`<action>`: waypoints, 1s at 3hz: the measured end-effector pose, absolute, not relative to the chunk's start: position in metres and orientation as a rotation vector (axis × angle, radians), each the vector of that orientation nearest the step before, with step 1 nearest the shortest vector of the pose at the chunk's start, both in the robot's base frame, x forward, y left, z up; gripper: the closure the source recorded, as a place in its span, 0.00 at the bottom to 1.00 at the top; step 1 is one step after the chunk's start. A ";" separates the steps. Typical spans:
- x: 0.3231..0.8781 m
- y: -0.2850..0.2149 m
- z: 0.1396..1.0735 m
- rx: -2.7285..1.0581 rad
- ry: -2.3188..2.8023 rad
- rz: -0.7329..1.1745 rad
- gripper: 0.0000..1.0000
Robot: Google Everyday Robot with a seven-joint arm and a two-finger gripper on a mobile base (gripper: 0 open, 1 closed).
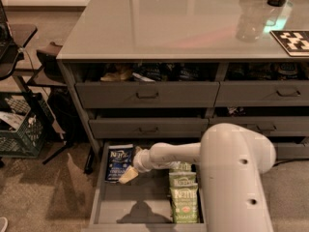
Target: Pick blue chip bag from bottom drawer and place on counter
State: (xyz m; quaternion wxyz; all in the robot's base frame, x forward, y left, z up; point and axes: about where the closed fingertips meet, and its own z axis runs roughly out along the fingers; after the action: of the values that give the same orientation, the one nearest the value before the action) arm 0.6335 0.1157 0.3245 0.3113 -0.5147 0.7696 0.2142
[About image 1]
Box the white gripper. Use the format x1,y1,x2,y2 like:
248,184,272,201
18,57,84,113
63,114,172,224
119,150,152,184

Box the blue Kettle chip bag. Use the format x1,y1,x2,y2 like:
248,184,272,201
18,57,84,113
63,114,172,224
105,144,133,183

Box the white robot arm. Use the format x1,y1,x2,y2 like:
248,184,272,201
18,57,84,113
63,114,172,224
120,123,276,232

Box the open bottom left drawer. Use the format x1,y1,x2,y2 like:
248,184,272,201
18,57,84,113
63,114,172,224
81,142,208,232

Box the green chip bag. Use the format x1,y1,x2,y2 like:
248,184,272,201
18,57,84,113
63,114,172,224
169,172,196,188
170,184,198,223
169,161,192,172

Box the green chip bag front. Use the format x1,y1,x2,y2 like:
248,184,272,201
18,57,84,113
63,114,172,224
170,184,198,223

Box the middle left grey drawer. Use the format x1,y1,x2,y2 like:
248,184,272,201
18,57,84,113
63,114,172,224
89,118,209,139

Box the grey drawer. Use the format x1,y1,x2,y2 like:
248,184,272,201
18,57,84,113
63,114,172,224
274,143,309,160
89,118,209,139
214,80,309,107
75,81,219,108
210,116,309,136

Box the top left grey drawer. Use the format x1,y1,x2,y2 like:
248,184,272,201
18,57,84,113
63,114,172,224
75,81,219,108

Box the snack bags in top drawer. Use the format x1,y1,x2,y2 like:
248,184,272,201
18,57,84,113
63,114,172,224
100,63,213,82

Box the middle right grey drawer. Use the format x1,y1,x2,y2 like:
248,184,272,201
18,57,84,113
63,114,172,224
210,116,309,136

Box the bottom right grey drawer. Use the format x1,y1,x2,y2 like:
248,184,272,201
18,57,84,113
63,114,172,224
274,143,309,160

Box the top right grey drawer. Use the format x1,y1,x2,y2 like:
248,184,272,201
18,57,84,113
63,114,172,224
214,80,309,107

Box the green plastic milk crate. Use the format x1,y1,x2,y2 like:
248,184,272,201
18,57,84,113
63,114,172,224
0,92,53,158

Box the white sneaker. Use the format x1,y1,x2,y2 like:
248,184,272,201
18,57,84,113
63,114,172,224
0,217,8,232

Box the black white marker board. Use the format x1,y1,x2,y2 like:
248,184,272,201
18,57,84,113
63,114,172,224
270,30,309,57

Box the grey drawer cabinet frame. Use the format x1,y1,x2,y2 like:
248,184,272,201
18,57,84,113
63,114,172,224
60,62,308,148

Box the black floor cable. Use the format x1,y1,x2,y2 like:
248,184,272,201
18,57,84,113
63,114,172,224
273,159,309,167

